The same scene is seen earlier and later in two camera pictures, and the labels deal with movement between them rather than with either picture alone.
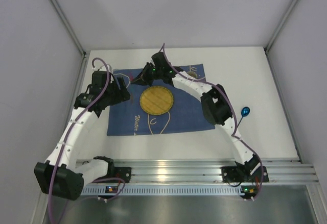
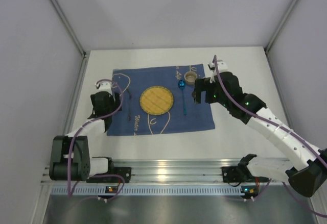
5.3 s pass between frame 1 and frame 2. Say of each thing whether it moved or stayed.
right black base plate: stayed
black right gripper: moved
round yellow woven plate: stayed
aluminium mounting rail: stayed
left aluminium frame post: stayed
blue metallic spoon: moved
